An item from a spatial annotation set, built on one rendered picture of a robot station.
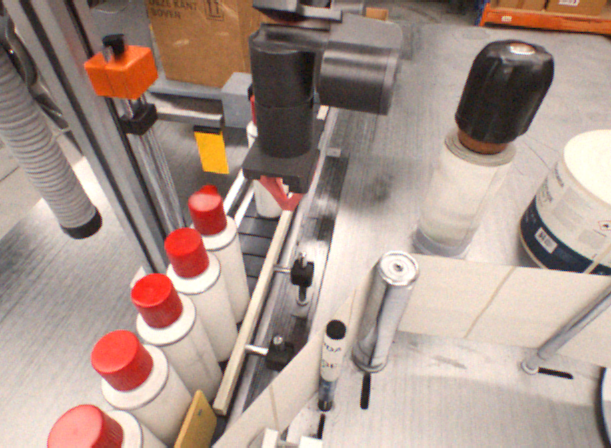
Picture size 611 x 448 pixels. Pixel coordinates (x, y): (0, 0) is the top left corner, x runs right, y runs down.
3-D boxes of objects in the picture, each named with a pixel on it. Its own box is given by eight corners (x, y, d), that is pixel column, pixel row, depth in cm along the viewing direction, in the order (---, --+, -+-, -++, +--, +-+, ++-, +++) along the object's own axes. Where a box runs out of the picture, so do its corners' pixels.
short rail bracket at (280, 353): (290, 393, 49) (288, 354, 40) (244, 382, 50) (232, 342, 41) (296, 369, 51) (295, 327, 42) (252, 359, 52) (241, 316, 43)
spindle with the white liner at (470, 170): (471, 267, 56) (581, 72, 34) (410, 256, 58) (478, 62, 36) (467, 224, 62) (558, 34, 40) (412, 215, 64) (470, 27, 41)
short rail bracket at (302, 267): (310, 311, 57) (311, 263, 48) (290, 307, 57) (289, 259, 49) (314, 293, 59) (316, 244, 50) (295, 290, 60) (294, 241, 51)
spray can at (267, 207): (282, 222, 63) (277, 110, 47) (252, 217, 63) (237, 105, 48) (290, 200, 66) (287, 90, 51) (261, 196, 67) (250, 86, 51)
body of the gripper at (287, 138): (324, 133, 43) (328, 70, 38) (305, 192, 37) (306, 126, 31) (270, 126, 44) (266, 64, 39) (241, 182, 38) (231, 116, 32)
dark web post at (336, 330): (331, 414, 43) (345, 339, 29) (315, 410, 43) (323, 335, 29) (333, 398, 44) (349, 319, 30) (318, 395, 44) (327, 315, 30)
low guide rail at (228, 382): (225, 415, 41) (223, 410, 40) (215, 413, 41) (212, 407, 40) (353, 34, 111) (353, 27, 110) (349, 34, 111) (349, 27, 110)
